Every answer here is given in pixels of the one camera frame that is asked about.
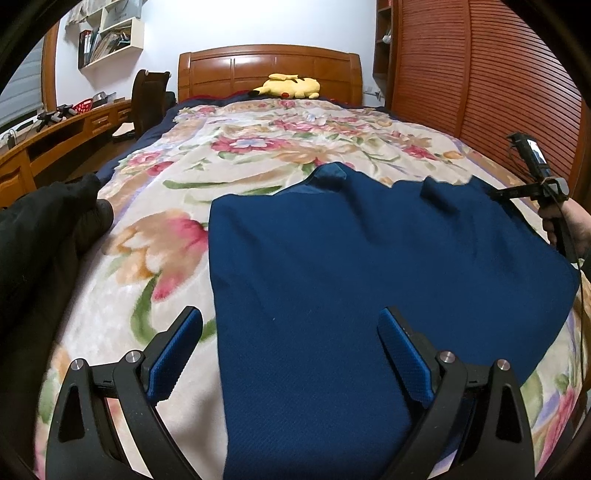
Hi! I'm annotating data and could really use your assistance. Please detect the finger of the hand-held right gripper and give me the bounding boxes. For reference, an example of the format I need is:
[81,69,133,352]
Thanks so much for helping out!
[490,183,546,202]

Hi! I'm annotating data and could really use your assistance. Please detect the person's right hand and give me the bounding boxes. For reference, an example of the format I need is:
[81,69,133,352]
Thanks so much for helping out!
[539,198,591,262]

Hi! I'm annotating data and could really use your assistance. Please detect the floral blanket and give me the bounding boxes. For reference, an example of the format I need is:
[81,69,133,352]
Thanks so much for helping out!
[34,99,587,480]

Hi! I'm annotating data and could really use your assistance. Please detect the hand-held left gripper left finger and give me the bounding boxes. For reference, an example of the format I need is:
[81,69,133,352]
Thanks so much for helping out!
[45,305,204,480]

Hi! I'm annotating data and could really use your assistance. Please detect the white wall shelf unit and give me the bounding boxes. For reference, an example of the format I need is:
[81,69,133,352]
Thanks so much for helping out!
[78,0,145,71]

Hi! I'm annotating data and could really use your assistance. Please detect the wooden desk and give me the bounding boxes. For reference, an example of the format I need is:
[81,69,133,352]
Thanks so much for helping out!
[0,99,134,208]

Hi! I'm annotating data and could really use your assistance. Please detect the wooden open side shelf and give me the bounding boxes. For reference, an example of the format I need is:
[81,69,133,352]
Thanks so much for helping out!
[373,0,399,88]

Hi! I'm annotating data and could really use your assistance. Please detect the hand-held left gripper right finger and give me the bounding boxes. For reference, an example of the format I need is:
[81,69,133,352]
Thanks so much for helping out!
[378,307,536,480]

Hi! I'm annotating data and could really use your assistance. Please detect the wooden bed headboard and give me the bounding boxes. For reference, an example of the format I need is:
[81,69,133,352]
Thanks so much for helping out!
[178,45,362,104]

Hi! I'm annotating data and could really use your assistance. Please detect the wooden louvered wardrobe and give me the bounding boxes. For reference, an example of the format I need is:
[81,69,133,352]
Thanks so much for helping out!
[390,0,591,204]

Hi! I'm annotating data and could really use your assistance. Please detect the grey window blind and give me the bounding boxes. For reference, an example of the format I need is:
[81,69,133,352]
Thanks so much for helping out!
[0,39,47,127]

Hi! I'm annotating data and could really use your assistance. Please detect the navy blue suit jacket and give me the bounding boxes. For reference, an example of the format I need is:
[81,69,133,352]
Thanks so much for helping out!
[209,162,580,480]

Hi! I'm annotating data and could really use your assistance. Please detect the person's black trouser legs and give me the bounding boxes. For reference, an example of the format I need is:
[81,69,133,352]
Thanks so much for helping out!
[0,174,115,462]

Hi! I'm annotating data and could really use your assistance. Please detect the white cloth bundle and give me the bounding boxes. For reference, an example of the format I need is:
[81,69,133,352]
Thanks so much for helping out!
[65,0,100,27]

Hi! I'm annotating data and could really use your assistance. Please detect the yellow plush toy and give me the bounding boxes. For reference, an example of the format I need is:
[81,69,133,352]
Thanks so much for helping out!
[249,74,321,100]

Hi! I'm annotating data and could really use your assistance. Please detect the navy blue bed sheet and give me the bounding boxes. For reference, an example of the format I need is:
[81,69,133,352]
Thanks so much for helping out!
[95,95,232,185]

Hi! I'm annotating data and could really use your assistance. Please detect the dark brown chair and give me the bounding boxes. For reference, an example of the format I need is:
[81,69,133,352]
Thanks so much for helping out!
[112,69,176,141]

